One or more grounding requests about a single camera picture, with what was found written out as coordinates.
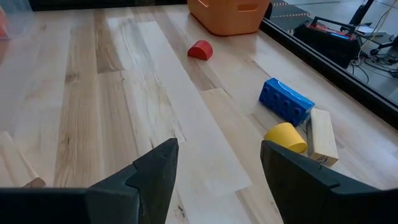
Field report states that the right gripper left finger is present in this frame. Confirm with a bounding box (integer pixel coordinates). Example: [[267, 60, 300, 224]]
[[86, 138, 180, 224]]

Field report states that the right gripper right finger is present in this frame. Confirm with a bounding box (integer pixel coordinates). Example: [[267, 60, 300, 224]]
[[261, 140, 354, 224]]

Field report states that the black stand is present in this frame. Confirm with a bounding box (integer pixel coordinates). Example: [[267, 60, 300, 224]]
[[348, 0, 376, 26]]

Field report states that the red half-round block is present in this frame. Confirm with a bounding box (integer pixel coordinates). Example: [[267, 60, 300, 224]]
[[187, 39, 214, 61]]

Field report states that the black crate red top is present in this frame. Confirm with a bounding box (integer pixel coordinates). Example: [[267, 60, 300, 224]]
[[293, 16, 362, 70]]

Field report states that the clear plastic container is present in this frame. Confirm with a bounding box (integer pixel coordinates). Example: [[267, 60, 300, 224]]
[[0, 0, 34, 41]]

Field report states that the blue studded brick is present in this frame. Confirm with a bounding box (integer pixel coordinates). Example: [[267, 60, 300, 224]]
[[258, 77, 316, 127]]

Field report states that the orange plastic bin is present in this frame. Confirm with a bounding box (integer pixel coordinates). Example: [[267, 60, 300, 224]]
[[187, 0, 272, 36]]

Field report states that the short wooden block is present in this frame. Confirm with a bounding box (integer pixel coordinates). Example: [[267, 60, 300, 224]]
[[306, 108, 340, 167]]

